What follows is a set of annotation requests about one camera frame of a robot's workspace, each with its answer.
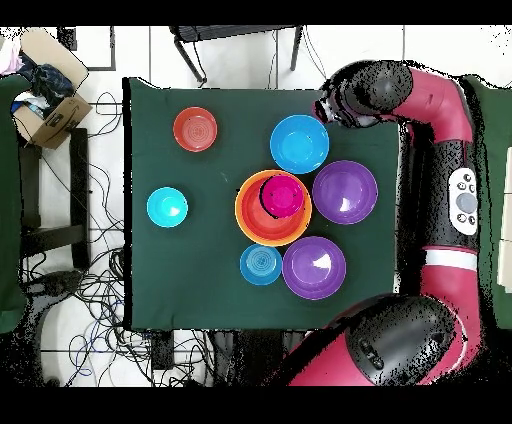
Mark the magenta bowl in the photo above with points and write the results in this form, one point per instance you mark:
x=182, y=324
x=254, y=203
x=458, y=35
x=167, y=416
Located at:
x=282, y=196

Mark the black bench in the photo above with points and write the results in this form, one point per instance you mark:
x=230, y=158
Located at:
x=80, y=180

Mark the cardboard box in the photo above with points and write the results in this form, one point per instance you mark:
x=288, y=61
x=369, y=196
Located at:
x=60, y=120

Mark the white box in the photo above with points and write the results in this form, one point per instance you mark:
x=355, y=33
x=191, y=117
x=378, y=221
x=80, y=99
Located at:
x=506, y=240

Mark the large blue bowl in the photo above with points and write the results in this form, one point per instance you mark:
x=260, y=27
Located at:
x=299, y=144

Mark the large orange bowl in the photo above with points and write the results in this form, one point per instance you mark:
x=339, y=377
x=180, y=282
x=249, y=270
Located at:
x=237, y=208

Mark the pale pink cloth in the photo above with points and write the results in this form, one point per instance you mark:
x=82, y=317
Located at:
x=10, y=58

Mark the black metal chair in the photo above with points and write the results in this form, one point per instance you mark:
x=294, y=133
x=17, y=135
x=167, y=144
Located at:
x=224, y=32

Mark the green cloth covered table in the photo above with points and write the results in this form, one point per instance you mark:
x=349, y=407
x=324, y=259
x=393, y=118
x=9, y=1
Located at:
x=10, y=200
x=496, y=120

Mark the black power adapter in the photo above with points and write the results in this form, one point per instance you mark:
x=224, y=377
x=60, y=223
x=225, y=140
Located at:
x=162, y=350

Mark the glossy red bowl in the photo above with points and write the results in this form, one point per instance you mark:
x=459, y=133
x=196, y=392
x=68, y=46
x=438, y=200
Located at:
x=264, y=226

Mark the purple bowl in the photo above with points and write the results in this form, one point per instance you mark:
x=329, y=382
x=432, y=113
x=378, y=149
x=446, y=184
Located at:
x=314, y=268
x=344, y=192

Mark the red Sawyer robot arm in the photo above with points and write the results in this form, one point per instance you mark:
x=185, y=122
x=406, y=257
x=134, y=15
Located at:
x=448, y=280

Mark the cyan ribbed bowl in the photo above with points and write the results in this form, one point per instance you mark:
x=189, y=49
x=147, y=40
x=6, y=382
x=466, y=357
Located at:
x=166, y=207

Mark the dark grey pedestal foot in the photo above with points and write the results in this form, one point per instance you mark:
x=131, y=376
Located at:
x=56, y=284

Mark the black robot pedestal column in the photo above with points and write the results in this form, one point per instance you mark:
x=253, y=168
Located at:
x=256, y=356

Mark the dark green tablecloth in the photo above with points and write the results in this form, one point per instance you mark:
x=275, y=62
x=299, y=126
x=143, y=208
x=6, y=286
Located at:
x=160, y=100

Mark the dark blue cloth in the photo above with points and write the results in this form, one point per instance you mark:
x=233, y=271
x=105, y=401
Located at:
x=48, y=82

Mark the black floor box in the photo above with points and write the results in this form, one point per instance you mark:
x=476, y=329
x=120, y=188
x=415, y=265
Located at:
x=67, y=38

